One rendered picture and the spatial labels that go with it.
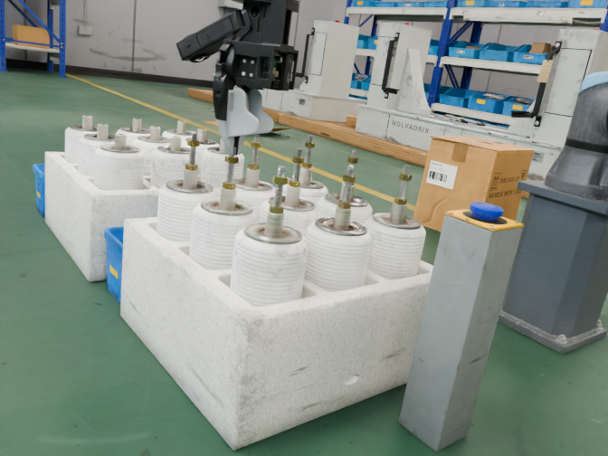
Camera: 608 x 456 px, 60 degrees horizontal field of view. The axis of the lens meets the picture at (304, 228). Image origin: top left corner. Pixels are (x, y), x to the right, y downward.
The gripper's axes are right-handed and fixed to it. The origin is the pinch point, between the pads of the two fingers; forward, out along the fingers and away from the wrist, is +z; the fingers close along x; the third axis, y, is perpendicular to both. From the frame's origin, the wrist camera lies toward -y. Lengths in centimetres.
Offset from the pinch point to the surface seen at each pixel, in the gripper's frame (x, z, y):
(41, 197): 29, 29, -72
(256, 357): -14.3, 21.4, 15.2
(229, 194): -0.9, 6.8, 1.2
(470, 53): 579, -50, -57
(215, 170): 34.9, 12.8, -24.4
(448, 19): 593, -85, -92
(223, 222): -4.2, 9.8, 2.7
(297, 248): -6.9, 9.5, 15.3
